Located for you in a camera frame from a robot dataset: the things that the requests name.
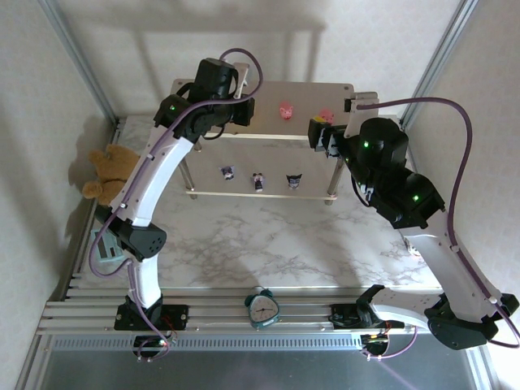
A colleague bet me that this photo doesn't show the two-tier beige shelf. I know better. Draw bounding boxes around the two-tier beige shelf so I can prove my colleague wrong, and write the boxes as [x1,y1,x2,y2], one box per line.
[169,78,357,206]

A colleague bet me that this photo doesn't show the brown teddy bear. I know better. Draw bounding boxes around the brown teddy bear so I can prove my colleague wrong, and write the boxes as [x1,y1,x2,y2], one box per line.
[82,145,141,208]

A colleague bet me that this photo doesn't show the right controller board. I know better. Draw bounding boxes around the right controller board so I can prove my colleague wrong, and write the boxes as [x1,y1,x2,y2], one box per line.
[362,333,390,353]

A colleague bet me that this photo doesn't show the controller board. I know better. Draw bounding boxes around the controller board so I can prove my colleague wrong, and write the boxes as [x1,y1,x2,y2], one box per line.
[133,335,178,353]
[362,333,390,353]

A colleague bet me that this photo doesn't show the teal heart alarm clock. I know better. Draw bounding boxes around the teal heart alarm clock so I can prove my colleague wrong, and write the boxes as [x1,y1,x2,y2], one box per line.
[243,286,281,330]

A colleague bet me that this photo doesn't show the left controller board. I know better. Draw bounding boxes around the left controller board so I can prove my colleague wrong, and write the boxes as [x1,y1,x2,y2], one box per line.
[133,335,178,353]

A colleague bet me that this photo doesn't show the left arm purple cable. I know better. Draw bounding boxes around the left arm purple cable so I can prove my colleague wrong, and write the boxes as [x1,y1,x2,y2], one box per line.
[89,48,265,362]

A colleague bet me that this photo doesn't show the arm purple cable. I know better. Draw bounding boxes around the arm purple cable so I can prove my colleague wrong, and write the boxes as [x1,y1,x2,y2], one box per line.
[89,48,265,362]
[355,96,520,362]

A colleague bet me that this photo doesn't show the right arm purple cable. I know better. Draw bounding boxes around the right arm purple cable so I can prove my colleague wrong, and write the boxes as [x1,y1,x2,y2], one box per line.
[355,96,520,362]

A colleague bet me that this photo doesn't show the right aluminium frame post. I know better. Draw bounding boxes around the right aluminium frame post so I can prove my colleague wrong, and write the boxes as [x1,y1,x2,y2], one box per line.
[400,0,479,129]

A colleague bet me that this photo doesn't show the aluminium frame post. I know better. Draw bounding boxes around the aluminium frame post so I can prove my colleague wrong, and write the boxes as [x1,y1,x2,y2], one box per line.
[38,0,121,123]
[400,0,479,129]

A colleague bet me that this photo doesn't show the left aluminium frame post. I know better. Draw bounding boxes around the left aluminium frame post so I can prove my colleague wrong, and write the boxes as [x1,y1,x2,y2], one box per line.
[38,0,121,123]

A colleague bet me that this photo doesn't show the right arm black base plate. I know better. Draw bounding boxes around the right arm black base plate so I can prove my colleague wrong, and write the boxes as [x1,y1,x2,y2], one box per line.
[331,302,407,330]

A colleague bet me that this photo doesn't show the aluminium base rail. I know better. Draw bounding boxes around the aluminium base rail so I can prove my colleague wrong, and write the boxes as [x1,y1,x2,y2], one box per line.
[36,286,480,336]

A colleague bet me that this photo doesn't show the perforated grey cable duct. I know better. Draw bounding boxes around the perforated grey cable duct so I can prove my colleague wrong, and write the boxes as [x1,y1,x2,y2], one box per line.
[50,335,365,353]

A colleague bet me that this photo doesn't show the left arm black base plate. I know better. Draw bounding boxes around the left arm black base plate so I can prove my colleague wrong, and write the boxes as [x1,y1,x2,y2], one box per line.
[115,302,190,332]

